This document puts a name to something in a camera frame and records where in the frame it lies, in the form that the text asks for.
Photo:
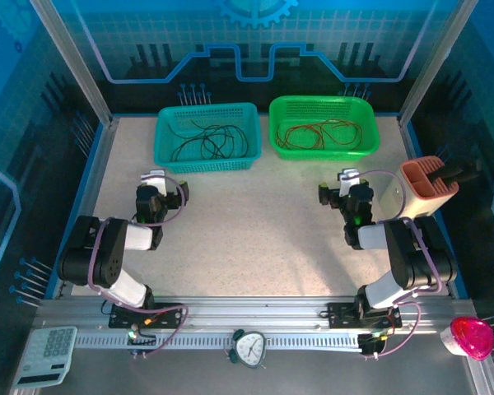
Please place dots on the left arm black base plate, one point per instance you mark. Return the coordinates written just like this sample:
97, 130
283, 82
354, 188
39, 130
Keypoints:
169, 312

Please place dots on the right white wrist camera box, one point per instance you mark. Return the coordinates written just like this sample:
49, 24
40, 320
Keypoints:
348, 183

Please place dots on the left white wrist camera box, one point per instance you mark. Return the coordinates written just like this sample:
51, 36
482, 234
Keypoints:
154, 181

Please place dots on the beige holder orange top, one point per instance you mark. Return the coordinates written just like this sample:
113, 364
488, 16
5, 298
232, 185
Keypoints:
389, 197

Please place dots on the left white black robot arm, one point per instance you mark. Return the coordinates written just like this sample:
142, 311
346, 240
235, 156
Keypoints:
111, 255

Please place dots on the pink dome lamp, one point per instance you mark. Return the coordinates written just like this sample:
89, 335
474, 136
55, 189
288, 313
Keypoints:
473, 339

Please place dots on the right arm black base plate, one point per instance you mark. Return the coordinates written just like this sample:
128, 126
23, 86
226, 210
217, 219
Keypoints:
339, 314

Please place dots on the aluminium frame post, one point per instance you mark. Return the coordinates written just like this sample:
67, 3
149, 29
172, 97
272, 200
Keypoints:
439, 49
68, 49

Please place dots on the aluminium mounting rail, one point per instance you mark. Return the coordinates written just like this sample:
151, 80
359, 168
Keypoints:
251, 312

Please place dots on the green plastic basket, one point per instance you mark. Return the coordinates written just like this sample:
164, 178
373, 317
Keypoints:
321, 155

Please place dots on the white calculator green keys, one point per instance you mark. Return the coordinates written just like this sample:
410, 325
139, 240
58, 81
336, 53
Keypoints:
45, 358

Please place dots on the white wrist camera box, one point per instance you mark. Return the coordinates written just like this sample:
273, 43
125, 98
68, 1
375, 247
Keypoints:
154, 181
348, 183

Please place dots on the white dial clock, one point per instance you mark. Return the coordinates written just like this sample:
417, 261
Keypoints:
249, 347

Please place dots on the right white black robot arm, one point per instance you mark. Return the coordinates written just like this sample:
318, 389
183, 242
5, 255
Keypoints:
411, 255

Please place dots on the teal plastic basket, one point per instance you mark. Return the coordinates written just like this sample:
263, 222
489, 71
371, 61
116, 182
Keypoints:
214, 166

